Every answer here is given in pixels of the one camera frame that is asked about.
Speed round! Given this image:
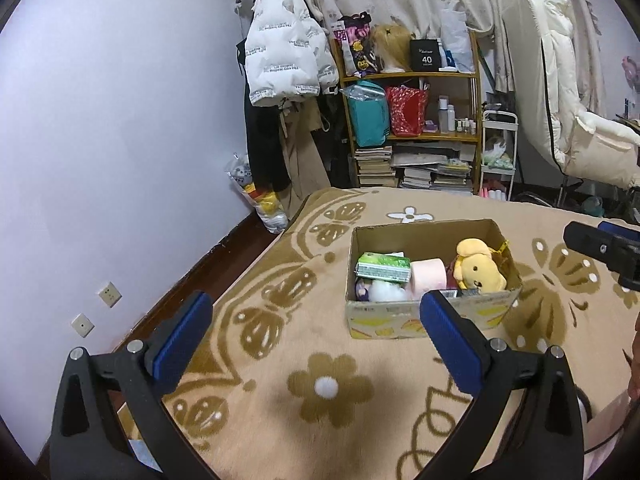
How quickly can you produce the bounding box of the red patterned bag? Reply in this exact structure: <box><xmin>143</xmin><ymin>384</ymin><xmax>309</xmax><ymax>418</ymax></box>
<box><xmin>385</xmin><ymin>86</ymin><xmax>428</xmax><ymax>138</ymax></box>

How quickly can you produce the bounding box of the stack of books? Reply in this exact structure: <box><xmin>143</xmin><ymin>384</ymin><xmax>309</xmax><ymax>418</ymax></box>
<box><xmin>354</xmin><ymin>145</ymin><xmax>398</xmax><ymax>188</ymax></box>

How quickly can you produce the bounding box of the white reclining chair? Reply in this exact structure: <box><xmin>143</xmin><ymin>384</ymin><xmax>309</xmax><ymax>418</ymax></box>
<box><xmin>502</xmin><ymin>0</ymin><xmax>639</xmax><ymax>190</ymax></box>

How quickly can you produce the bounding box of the green tissue pack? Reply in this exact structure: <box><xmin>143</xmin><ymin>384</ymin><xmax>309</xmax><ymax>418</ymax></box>
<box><xmin>355</xmin><ymin>252</ymin><xmax>411</xmax><ymax>284</ymax></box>

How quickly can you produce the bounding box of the black hanging garment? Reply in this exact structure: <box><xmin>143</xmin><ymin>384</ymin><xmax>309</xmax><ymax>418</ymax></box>
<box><xmin>244</xmin><ymin>84</ymin><xmax>291</xmax><ymax>193</ymax></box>

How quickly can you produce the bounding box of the upper white wall socket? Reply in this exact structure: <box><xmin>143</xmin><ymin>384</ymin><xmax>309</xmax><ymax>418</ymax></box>
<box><xmin>98</xmin><ymin>282</ymin><xmax>122</xmax><ymax>308</ymax></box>

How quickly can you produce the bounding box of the wooden shelf unit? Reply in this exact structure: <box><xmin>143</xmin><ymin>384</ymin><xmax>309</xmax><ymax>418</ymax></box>
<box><xmin>331</xmin><ymin>39</ymin><xmax>482</xmax><ymax>193</ymax></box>

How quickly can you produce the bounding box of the lower white wall socket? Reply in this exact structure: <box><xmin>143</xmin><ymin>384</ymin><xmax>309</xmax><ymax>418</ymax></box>
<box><xmin>70</xmin><ymin>313</ymin><xmax>94</xmax><ymax>338</ymax></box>

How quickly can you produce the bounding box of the teal bag on shelf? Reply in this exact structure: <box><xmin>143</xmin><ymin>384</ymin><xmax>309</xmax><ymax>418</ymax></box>
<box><xmin>341</xmin><ymin>80</ymin><xmax>390</xmax><ymax>148</ymax></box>

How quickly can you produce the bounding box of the pink swirl roll pillow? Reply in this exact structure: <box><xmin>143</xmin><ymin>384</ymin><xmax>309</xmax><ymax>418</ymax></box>
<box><xmin>408</xmin><ymin>258</ymin><xmax>448</xmax><ymax>299</ymax></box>

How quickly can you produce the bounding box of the white puffer jacket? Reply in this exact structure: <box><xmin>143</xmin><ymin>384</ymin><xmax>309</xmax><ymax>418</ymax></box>
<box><xmin>244</xmin><ymin>0</ymin><xmax>338</xmax><ymax>107</ymax></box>

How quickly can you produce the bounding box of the purple haired plush doll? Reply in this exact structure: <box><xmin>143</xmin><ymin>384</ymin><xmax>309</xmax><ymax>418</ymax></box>
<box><xmin>354</xmin><ymin>278</ymin><xmax>372</xmax><ymax>301</ymax></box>

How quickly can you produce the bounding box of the yellow dog plush toy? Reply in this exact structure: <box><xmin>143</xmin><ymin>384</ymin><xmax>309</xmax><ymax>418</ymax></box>
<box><xmin>452</xmin><ymin>238</ymin><xmax>506</xmax><ymax>294</ymax></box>

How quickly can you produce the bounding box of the open cardboard box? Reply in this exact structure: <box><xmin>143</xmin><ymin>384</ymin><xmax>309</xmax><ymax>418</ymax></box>
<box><xmin>345</xmin><ymin>219</ymin><xmax>522</xmax><ymax>339</ymax></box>

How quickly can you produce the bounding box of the black box with 40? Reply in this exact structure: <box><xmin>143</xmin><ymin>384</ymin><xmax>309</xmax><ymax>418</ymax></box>
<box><xmin>409</xmin><ymin>38</ymin><xmax>442</xmax><ymax>73</ymax></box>

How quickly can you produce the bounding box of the white wall socket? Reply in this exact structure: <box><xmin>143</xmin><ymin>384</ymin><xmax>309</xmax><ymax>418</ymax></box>
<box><xmin>98</xmin><ymin>282</ymin><xmax>122</xmax><ymax>308</ymax></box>
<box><xmin>70</xmin><ymin>313</ymin><xmax>94</xmax><ymax>338</ymax></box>

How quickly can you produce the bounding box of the plastic bag of toys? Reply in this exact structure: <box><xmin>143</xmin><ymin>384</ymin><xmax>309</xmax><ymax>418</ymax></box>
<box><xmin>227</xmin><ymin>153</ymin><xmax>288</xmax><ymax>234</ymax></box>

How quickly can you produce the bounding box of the white penguin plush black hat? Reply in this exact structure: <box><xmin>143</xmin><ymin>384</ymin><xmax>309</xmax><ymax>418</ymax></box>
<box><xmin>368</xmin><ymin>280</ymin><xmax>410</xmax><ymax>302</ymax></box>

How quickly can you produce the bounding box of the beige hanging coat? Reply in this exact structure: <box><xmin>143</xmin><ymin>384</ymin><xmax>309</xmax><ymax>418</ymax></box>
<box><xmin>277</xmin><ymin>100</ymin><xmax>331</xmax><ymax>220</ymax></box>

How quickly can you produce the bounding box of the white metal trolley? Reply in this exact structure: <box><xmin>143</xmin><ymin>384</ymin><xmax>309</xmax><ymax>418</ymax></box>
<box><xmin>480</xmin><ymin>106</ymin><xmax>518</xmax><ymax>202</ymax></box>

